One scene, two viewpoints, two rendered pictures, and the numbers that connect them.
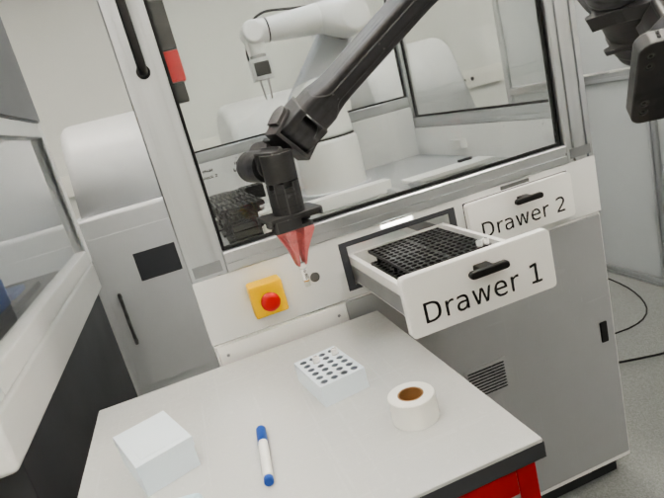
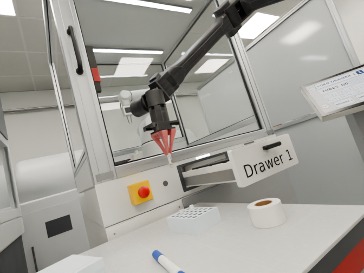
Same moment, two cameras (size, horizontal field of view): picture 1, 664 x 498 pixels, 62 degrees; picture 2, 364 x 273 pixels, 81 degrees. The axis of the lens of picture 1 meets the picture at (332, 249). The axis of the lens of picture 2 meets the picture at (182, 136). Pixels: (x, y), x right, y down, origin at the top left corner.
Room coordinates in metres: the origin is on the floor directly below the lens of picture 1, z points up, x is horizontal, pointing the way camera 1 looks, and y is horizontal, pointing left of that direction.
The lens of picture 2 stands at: (0.30, 0.21, 0.93)
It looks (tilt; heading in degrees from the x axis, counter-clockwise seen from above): 7 degrees up; 342
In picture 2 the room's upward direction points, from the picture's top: 16 degrees counter-clockwise
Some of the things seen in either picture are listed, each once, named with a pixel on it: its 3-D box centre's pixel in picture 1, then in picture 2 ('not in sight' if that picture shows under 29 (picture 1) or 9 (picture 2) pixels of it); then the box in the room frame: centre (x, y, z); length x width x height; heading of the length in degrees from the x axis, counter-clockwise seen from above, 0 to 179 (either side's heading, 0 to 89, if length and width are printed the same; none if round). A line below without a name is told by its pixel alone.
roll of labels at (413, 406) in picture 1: (413, 405); (266, 212); (0.72, -0.06, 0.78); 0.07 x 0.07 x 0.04
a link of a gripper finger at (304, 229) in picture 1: (291, 241); (163, 140); (0.94, 0.06, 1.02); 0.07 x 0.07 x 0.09; 22
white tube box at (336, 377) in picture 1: (330, 374); (193, 219); (0.88, 0.06, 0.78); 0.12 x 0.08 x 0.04; 21
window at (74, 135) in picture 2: not in sight; (64, 89); (1.56, 0.39, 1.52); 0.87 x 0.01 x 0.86; 13
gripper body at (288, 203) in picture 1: (287, 201); (160, 118); (0.94, 0.05, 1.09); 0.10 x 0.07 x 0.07; 112
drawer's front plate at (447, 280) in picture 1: (479, 282); (266, 157); (0.89, -0.23, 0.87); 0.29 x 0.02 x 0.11; 103
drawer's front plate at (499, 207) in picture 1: (521, 209); not in sight; (1.27, -0.47, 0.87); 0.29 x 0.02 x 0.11; 103
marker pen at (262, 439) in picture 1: (264, 454); (167, 264); (0.71, 0.17, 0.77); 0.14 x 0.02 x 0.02; 9
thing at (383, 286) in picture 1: (426, 263); (225, 168); (1.09, -0.18, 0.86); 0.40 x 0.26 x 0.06; 13
